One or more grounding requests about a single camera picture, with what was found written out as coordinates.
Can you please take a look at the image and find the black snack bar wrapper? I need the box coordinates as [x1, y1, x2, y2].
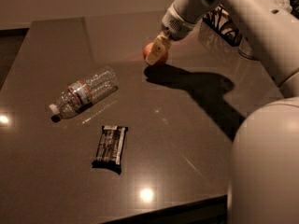
[95, 125, 128, 166]

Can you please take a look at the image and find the red apple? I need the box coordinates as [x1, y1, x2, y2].
[143, 43, 168, 66]

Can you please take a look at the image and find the clear plastic water bottle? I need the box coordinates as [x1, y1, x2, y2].
[49, 66, 118, 122]

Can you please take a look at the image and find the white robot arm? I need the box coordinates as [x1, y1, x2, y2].
[145, 0, 299, 224]

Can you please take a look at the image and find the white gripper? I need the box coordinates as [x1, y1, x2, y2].
[145, 4, 198, 65]

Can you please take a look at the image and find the black wire napkin basket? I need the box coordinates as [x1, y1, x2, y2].
[203, 5, 242, 47]

